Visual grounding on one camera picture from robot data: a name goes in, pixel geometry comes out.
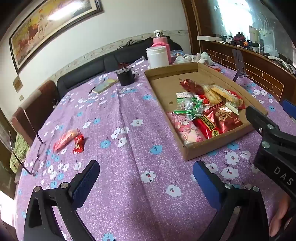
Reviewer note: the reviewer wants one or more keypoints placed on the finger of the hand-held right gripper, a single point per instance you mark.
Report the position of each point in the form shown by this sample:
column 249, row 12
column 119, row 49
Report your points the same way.
column 290, row 107
column 256, row 119

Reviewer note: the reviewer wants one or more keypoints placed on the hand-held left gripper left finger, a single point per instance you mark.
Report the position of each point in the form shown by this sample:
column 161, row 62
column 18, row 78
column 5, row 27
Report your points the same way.
column 86, row 183

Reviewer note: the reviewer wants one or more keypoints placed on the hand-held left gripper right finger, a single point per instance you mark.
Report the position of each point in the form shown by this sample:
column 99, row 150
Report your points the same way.
column 205, row 183

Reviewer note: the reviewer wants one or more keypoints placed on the dark red foil snack packet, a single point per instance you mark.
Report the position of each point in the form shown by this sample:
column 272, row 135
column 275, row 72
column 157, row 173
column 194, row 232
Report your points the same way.
column 225, row 118

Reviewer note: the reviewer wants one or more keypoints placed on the red figure-print snack packet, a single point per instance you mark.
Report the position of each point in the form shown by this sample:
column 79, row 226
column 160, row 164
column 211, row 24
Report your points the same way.
column 205, row 126

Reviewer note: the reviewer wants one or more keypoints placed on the pink cartoon snack packet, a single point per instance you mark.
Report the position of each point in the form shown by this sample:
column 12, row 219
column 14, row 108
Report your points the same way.
column 185, row 128

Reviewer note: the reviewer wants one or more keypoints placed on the shallow cardboard box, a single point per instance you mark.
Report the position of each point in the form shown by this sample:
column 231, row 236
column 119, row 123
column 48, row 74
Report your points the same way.
column 166, row 88

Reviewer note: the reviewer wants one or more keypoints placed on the person's right hand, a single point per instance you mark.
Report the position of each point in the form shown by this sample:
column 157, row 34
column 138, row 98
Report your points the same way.
column 278, row 220

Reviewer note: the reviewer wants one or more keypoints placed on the bright red snack packet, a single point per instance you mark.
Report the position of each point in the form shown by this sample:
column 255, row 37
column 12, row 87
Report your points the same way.
column 241, row 104

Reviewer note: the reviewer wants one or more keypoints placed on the small red candy packet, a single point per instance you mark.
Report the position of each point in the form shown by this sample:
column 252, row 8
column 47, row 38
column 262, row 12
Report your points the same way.
column 78, row 144

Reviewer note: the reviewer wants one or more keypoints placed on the brick-patterned wooden cabinet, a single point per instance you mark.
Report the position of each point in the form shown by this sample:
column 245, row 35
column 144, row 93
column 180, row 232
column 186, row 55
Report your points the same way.
column 261, row 74

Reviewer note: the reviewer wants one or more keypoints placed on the orange pink snack packet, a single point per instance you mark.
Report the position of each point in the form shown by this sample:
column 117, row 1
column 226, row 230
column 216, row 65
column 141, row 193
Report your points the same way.
column 64, row 140

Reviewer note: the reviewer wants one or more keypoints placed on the thin-framed eyeglasses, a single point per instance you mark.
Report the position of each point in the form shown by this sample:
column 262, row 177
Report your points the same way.
column 38, row 162

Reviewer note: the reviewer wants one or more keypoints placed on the purple floral tablecloth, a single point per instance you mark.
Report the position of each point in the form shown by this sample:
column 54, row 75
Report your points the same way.
column 129, row 139

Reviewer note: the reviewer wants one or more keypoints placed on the metal phone stand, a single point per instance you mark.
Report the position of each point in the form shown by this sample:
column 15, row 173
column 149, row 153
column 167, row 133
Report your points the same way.
column 238, row 60

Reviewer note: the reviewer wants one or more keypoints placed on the green white candy packet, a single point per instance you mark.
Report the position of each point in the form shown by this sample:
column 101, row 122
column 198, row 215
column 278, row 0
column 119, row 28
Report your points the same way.
column 189, row 107

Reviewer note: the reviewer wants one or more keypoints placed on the maroon snack packet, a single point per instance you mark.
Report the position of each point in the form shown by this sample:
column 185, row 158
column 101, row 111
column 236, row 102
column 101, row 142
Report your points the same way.
column 192, row 86

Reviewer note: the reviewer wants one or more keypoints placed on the green patterned cloth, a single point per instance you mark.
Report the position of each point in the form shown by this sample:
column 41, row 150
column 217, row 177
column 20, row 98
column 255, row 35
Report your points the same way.
column 19, row 148

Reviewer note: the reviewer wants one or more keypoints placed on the white crumpled cloth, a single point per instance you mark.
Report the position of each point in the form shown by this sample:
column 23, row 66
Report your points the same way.
column 203, row 58

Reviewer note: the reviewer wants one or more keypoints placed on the red black tool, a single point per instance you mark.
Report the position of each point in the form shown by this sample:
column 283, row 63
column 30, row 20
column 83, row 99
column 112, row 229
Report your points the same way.
column 239, row 38

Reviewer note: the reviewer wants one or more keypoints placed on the black pen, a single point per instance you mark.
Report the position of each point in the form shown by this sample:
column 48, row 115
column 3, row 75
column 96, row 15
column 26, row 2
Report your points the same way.
column 91, row 90

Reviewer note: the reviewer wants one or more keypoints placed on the white flat box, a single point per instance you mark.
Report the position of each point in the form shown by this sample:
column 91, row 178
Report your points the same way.
column 208, row 38

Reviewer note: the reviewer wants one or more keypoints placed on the brown upholstered chair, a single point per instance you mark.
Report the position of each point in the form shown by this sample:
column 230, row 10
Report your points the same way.
column 44, row 97

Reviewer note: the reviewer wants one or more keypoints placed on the pale green notebook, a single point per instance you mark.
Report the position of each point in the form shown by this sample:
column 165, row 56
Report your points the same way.
column 105, row 85

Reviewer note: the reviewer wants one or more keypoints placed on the blue snack bag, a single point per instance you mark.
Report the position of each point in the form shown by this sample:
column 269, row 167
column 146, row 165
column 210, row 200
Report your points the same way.
column 176, row 53

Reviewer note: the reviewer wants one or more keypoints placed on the frosted glass partition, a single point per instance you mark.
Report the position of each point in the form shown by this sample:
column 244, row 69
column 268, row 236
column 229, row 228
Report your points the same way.
column 231, row 18

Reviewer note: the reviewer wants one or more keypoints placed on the black leather sofa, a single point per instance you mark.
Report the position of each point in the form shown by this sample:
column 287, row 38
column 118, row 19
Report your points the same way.
column 92, row 69

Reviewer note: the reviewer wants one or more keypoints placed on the white plastic jar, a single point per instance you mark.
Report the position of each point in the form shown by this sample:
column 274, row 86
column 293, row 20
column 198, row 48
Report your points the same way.
column 157, row 58

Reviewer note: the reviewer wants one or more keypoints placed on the pink sleeved thermos bottle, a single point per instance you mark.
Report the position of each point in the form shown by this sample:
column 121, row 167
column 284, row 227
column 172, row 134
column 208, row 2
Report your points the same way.
column 160, row 41

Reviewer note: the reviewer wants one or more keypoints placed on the clear plastic cups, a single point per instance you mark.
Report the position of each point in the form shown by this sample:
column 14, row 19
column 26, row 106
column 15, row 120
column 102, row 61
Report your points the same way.
column 141, row 62

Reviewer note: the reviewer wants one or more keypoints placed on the dark jacket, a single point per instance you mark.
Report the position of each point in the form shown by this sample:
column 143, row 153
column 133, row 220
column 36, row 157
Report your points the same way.
column 131, row 42

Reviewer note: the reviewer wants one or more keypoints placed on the framed horse painting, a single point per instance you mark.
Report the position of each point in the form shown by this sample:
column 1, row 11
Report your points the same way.
column 46, row 25

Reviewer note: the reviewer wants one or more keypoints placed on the small gold wall plaque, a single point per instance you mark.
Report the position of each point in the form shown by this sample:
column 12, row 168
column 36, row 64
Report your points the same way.
column 17, row 83

